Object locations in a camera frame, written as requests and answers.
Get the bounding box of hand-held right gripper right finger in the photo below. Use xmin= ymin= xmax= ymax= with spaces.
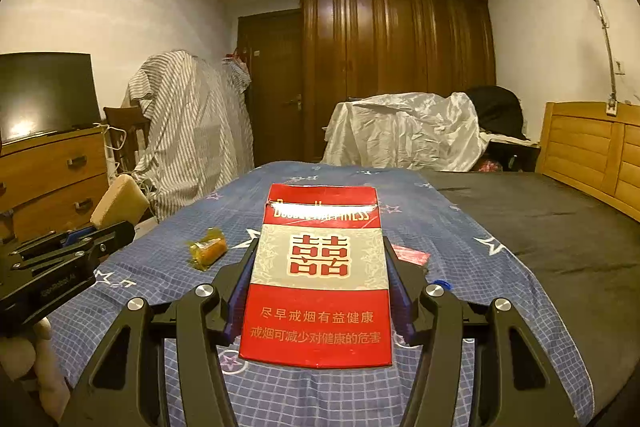
xmin=382 ymin=237 xmax=581 ymax=427

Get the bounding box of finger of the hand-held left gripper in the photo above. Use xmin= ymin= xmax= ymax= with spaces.
xmin=11 ymin=221 xmax=137 ymax=276
xmin=12 ymin=227 xmax=99 ymax=261

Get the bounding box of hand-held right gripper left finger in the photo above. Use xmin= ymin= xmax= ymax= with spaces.
xmin=60 ymin=237 xmax=261 ymax=427

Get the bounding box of tan sponge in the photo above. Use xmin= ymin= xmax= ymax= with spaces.
xmin=90 ymin=173 xmax=151 ymax=230

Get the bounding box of red cigarette box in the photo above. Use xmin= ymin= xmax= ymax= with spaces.
xmin=239 ymin=183 xmax=393 ymax=370

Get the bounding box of person's left hand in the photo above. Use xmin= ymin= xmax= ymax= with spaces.
xmin=0 ymin=317 xmax=71 ymax=423

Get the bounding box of long red carton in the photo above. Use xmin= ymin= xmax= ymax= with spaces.
xmin=390 ymin=244 xmax=432 ymax=267

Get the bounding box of wooden dresser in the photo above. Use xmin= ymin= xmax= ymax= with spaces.
xmin=0 ymin=127 xmax=111 ymax=243

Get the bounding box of orange snack packet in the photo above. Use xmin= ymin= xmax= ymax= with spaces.
xmin=187 ymin=228 xmax=228 ymax=270

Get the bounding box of blue checked star blanket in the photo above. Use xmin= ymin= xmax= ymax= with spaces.
xmin=47 ymin=161 xmax=596 ymax=427

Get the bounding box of wooden chair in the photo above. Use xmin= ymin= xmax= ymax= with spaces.
xmin=102 ymin=104 xmax=153 ymax=178

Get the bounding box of black television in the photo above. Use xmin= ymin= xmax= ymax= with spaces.
xmin=0 ymin=52 xmax=103 ymax=145

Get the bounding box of dark grey blanket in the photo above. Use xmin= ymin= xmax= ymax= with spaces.
xmin=420 ymin=169 xmax=640 ymax=408

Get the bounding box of white sheet cover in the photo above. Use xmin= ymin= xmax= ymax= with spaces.
xmin=322 ymin=92 xmax=488 ymax=172

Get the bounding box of dark side table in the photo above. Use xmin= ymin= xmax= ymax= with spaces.
xmin=475 ymin=139 xmax=542 ymax=174

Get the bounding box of black clothing pile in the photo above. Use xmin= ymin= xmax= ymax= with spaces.
xmin=465 ymin=86 xmax=528 ymax=142

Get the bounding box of brown wooden door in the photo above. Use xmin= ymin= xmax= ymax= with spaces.
xmin=236 ymin=12 xmax=306 ymax=165

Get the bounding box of wooden headboard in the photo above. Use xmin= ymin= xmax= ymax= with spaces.
xmin=535 ymin=101 xmax=640 ymax=224

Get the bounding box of brown wooden wardrobe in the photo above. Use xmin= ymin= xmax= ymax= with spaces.
xmin=300 ymin=0 xmax=497 ymax=162

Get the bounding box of thin metal pole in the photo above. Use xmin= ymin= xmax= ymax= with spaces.
xmin=482 ymin=0 xmax=621 ymax=115

